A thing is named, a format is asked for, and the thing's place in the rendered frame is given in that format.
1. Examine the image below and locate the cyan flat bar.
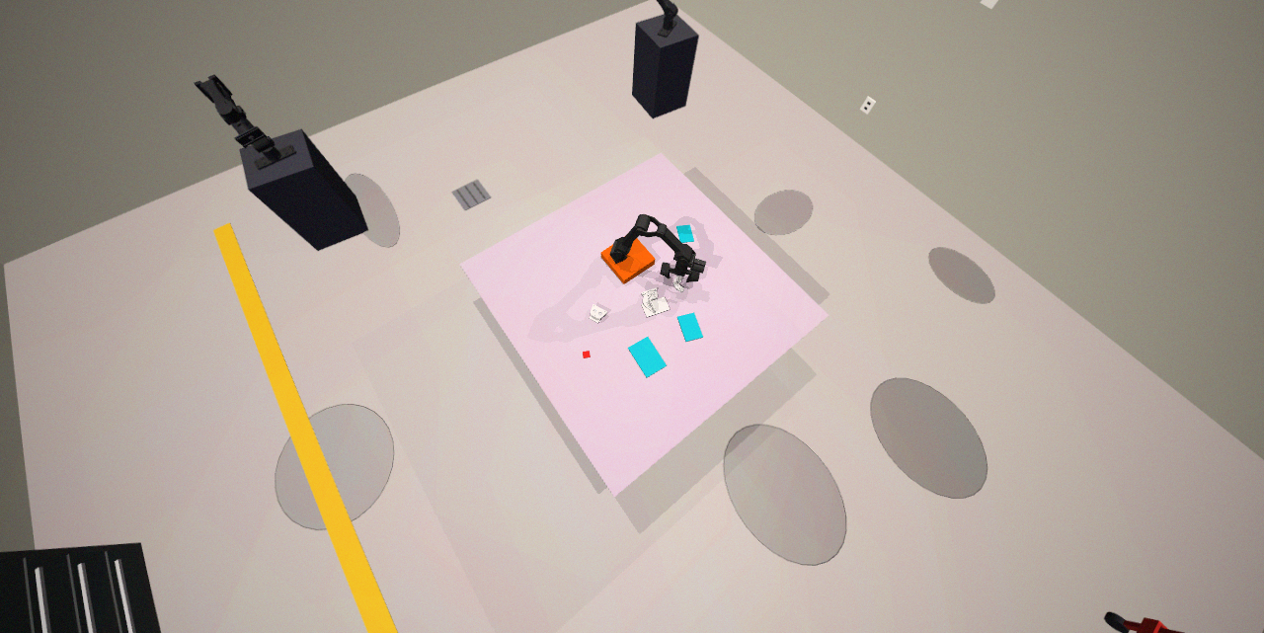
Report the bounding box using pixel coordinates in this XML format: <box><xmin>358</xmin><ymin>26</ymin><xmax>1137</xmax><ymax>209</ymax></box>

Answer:
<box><xmin>678</xmin><ymin>313</ymin><xmax>703</xmax><ymax>342</ymax></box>
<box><xmin>628</xmin><ymin>337</ymin><xmax>667</xmax><ymax>377</ymax></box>

